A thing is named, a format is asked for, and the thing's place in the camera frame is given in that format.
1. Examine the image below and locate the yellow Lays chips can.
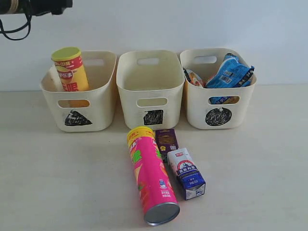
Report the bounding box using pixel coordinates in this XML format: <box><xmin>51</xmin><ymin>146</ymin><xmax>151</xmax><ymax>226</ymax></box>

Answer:
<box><xmin>51</xmin><ymin>47</ymin><xmax>90</xmax><ymax>92</ymax></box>

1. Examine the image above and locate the orange instant noodle packet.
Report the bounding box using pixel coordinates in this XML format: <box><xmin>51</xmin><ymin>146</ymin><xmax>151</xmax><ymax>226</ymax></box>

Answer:
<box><xmin>183</xmin><ymin>68</ymin><xmax>205</xmax><ymax>88</ymax></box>

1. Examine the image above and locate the blue instant noodle packet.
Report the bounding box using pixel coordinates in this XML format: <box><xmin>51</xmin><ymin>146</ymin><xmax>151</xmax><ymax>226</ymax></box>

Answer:
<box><xmin>205</xmin><ymin>53</ymin><xmax>255</xmax><ymax>89</ymax></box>

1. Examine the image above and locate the cream bin triangle mark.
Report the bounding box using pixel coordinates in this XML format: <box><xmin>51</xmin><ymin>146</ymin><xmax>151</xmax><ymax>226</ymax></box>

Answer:
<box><xmin>40</xmin><ymin>51</ymin><xmax>118</xmax><ymax>132</ymax></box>

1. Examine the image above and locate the cream bin square mark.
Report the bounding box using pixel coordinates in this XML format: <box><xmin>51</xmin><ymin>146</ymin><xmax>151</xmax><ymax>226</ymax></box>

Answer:
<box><xmin>116</xmin><ymin>50</ymin><xmax>185</xmax><ymax>130</ymax></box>

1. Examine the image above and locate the blue white milk carton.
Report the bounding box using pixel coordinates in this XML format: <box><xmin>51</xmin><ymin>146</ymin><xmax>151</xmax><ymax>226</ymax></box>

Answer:
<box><xmin>167</xmin><ymin>148</ymin><xmax>206</xmax><ymax>200</ymax></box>

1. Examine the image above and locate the purple milk carton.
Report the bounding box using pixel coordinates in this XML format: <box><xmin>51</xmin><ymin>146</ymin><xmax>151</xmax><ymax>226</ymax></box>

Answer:
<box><xmin>154</xmin><ymin>128</ymin><xmax>179</xmax><ymax>163</ymax></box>

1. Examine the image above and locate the cream bin circle mark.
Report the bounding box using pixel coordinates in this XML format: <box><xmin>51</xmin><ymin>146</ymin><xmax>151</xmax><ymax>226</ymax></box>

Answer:
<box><xmin>179</xmin><ymin>47</ymin><xmax>257</xmax><ymax>131</ymax></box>

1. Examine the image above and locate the pink Lays chips can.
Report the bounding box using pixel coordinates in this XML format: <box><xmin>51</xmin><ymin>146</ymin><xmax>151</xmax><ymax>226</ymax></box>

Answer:
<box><xmin>127</xmin><ymin>126</ymin><xmax>180</xmax><ymax>226</ymax></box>

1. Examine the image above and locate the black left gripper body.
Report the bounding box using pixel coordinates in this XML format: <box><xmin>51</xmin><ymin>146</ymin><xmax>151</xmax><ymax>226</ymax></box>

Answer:
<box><xmin>23</xmin><ymin>0</ymin><xmax>73</xmax><ymax>16</ymax></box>

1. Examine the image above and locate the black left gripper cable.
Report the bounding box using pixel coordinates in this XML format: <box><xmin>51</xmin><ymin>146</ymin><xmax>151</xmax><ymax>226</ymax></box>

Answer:
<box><xmin>0</xmin><ymin>12</ymin><xmax>33</xmax><ymax>40</ymax></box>

